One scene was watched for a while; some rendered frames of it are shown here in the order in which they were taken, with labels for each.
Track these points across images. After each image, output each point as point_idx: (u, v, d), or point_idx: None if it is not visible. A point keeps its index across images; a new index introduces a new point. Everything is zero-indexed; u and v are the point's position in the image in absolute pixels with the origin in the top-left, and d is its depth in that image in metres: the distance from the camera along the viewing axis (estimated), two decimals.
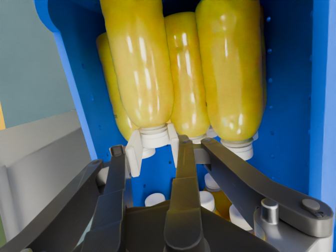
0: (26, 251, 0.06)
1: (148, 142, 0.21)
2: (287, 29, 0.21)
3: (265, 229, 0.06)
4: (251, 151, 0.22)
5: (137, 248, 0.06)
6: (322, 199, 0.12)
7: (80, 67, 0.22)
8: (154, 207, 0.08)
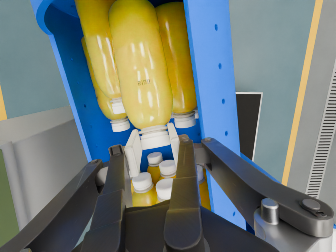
0: (25, 251, 0.06)
1: (115, 109, 0.29)
2: None
3: (266, 229, 0.06)
4: (192, 121, 0.30)
5: (137, 248, 0.06)
6: (206, 135, 0.20)
7: (69, 60, 0.30)
8: (154, 207, 0.08)
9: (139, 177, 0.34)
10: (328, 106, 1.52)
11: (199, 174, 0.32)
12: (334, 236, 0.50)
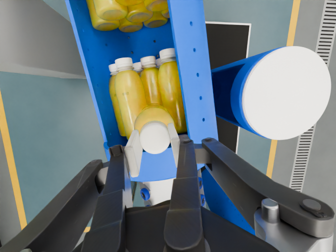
0: (25, 251, 0.06)
1: None
2: None
3: (266, 229, 0.06)
4: None
5: (137, 248, 0.06)
6: None
7: None
8: (154, 207, 0.08)
9: None
10: (319, 48, 1.51)
11: None
12: (305, 55, 0.48)
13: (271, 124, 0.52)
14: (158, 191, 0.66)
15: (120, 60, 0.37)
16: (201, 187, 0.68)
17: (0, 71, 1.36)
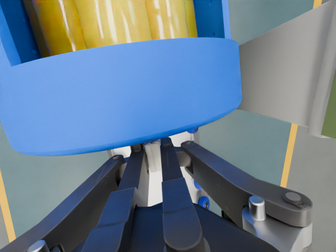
0: (40, 243, 0.07)
1: None
2: None
3: (255, 226, 0.07)
4: None
5: (137, 248, 0.06)
6: None
7: (215, 32, 0.24)
8: (154, 207, 0.08)
9: None
10: None
11: None
12: None
13: None
14: None
15: None
16: None
17: None
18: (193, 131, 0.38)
